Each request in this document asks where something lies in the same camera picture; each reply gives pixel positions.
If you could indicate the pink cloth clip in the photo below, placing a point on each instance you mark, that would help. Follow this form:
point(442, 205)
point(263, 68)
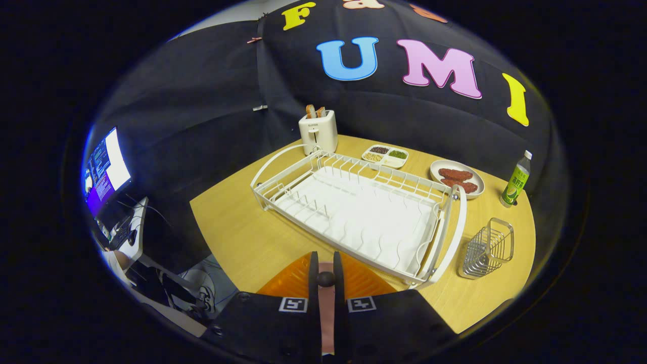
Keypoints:
point(254, 39)

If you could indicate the white side desk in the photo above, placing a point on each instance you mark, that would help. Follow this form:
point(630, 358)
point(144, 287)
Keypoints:
point(139, 227)

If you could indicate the beige round serving dish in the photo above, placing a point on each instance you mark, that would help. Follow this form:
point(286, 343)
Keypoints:
point(435, 169)

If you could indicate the white divided seed dish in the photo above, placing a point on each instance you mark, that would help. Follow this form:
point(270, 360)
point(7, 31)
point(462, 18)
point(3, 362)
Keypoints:
point(385, 156)

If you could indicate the green drink bottle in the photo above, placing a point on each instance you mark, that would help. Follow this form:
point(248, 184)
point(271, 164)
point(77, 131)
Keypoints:
point(515, 184)

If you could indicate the black backdrop cloth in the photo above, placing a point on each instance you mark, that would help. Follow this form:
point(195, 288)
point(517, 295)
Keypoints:
point(202, 101)

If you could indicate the brown toast slice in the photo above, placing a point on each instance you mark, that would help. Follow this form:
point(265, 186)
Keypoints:
point(310, 111)
point(322, 111)

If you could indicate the red meat patty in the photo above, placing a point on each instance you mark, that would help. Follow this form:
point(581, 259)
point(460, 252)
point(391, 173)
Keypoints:
point(455, 174)
point(460, 185)

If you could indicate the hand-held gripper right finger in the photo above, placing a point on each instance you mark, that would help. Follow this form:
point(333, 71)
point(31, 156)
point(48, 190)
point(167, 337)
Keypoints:
point(394, 328)

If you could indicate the pink plate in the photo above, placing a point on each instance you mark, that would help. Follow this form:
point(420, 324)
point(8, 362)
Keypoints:
point(327, 313)

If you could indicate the white toaster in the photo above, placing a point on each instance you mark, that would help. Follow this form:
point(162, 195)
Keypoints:
point(318, 134)

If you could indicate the black office chair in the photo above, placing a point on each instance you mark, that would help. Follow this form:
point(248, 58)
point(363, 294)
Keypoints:
point(151, 283)

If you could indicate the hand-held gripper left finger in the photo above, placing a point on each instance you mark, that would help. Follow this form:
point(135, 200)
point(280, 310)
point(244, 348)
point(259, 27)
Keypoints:
point(263, 328)

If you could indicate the computer monitor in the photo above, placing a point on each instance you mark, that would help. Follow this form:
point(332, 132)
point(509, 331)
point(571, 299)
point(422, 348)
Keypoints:
point(108, 169)

